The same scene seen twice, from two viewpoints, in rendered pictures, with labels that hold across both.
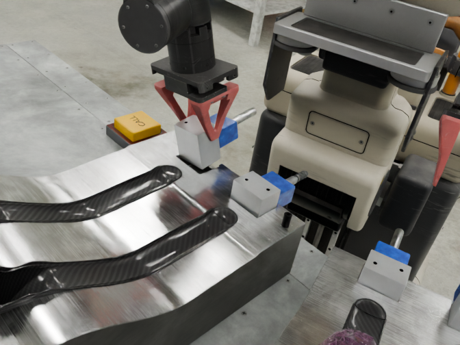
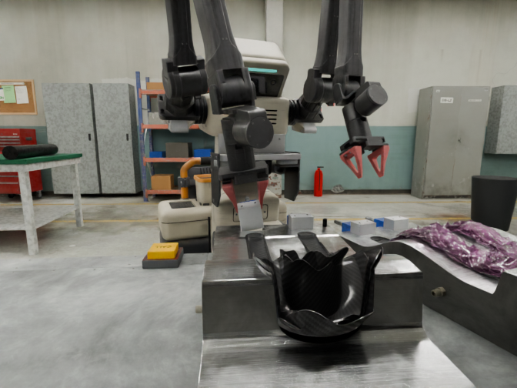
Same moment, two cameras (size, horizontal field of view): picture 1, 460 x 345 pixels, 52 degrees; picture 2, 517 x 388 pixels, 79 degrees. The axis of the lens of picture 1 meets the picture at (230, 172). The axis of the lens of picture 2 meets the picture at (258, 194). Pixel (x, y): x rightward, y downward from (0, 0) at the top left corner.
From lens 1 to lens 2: 0.55 m
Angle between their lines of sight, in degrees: 48
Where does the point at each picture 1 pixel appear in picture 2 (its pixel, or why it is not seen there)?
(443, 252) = not seen: hidden behind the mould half
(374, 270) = (364, 224)
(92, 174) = (226, 252)
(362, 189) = not seen: hidden behind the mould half
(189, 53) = (251, 155)
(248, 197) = (305, 221)
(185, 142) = (249, 215)
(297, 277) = not seen: hidden behind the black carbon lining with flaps
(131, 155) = (224, 239)
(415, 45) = (277, 151)
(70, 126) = (109, 277)
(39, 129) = (91, 289)
